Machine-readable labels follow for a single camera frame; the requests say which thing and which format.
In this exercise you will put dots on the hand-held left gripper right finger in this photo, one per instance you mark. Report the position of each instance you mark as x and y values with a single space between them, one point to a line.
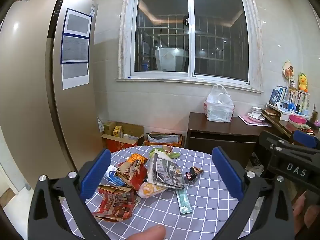
227 172

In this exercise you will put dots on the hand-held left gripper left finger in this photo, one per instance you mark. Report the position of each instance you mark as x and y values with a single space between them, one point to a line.
96 172

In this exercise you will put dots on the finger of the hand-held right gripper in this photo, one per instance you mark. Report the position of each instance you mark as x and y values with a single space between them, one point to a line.
303 138
268 141

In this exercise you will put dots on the yellow white snack bag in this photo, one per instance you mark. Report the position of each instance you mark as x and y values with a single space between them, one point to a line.
150 191

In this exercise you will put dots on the person's right hand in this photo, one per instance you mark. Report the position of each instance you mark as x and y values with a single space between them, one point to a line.
301 208

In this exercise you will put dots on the person's left hand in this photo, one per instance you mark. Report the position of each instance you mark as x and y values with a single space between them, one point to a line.
147 233

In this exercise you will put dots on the blue white wrapper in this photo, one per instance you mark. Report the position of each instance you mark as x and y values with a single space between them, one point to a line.
111 176

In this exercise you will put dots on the dark wooden desk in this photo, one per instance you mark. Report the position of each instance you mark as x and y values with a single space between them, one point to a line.
280 125

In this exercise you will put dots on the pink box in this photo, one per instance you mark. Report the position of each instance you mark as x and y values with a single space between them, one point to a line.
298 118

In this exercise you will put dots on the white bowl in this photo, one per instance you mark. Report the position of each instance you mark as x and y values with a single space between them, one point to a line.
256 111

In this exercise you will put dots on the pink paper sheet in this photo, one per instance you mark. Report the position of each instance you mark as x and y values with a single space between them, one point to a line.
243 120

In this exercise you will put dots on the dark candy wrapper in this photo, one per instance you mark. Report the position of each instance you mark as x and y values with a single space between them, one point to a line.
193 173

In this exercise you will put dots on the red printed paper bag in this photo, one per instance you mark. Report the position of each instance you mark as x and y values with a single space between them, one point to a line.
115 202

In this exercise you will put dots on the purple checked tablecloth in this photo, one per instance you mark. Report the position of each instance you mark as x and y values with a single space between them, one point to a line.
207 205

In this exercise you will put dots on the red brown crumpled bag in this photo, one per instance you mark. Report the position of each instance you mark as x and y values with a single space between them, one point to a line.
136 177

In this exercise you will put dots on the row of books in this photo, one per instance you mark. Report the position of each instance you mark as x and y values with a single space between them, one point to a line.
295 97

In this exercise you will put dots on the dark wooden cabinet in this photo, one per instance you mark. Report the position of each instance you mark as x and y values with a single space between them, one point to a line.
212 132

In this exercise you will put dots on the orange foil bag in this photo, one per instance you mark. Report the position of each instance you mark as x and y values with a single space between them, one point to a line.
137 158

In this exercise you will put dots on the small yellow box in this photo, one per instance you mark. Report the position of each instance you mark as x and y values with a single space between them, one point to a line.
117 131

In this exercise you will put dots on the small cardboard box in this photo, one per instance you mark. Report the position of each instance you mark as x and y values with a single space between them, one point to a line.
109 127

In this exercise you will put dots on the white printed bag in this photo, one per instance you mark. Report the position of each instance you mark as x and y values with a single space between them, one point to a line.
100 125

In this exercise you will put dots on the green flat packet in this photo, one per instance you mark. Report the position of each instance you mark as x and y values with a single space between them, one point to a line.
183 201

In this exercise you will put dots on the large open cardboard box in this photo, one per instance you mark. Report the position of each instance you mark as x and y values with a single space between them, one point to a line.
130 130

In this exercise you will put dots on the green plush toy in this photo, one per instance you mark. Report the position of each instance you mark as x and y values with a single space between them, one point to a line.
175 154

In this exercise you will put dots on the yellow duck plush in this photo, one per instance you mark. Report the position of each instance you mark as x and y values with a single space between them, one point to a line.
303 82

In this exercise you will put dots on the clear plastic bag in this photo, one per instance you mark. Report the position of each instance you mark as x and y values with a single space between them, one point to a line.
220 107

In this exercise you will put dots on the silver grey foil bag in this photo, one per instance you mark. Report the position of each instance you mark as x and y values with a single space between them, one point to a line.
165 172

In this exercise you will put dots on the orange crate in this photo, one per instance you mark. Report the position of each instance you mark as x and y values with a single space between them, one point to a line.
162 142

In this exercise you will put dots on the white paper sheet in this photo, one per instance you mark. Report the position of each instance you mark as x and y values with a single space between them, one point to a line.
75 76

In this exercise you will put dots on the beige refrigerator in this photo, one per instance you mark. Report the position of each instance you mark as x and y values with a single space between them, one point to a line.
30 80

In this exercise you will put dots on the blue framed paper sheet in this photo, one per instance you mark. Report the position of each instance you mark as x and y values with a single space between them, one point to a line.
75 48
77 21

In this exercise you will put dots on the white framed sliding window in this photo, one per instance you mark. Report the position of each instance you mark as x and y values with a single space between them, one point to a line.
190 30

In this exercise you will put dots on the cartoon wall decoration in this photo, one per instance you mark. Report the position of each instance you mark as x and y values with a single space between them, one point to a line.
288 71

